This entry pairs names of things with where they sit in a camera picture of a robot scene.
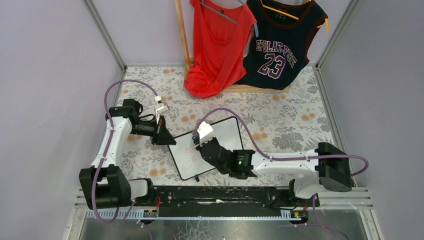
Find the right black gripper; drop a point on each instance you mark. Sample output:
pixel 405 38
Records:
pixel 205 146

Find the yellow clothes hanger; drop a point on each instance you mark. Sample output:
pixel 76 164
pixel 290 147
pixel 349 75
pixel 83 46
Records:
pixel 326 21

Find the grey clothes hanger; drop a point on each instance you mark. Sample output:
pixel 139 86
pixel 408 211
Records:
pixel 255 26

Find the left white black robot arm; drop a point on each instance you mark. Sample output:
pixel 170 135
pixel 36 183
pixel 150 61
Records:
pixel 104 184

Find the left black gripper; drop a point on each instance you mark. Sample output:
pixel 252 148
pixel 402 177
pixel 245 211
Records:
pixel 157 130

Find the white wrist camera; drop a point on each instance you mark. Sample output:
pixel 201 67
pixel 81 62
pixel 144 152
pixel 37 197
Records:
pixel 161 107
pixel 205 133

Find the floral tablecloth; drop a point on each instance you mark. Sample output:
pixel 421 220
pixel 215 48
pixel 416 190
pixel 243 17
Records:
pixel 275 122

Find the dark basketball jersey number 23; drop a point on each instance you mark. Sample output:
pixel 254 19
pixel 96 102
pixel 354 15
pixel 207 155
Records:
pixel 280 52

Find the white board with black frame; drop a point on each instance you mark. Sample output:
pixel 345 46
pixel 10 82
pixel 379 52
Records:
pixel 188 160

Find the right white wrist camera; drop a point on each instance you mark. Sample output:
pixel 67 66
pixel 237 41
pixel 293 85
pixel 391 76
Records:
pixel 205 133

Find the wooden clothes rack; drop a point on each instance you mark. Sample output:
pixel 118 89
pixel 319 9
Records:
pixel 189 60

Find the red tank top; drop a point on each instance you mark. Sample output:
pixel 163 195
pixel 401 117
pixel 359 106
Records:
pixel 218 47

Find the blue whiteboard eraser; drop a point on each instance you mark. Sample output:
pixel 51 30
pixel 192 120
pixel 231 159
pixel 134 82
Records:
pixel 196 139

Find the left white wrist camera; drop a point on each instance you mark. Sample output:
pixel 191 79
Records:
pixel 161 107

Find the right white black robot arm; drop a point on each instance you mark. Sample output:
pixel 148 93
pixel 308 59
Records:
pixel 310 172

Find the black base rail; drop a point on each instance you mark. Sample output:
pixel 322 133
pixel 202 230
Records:
pixel 224 202

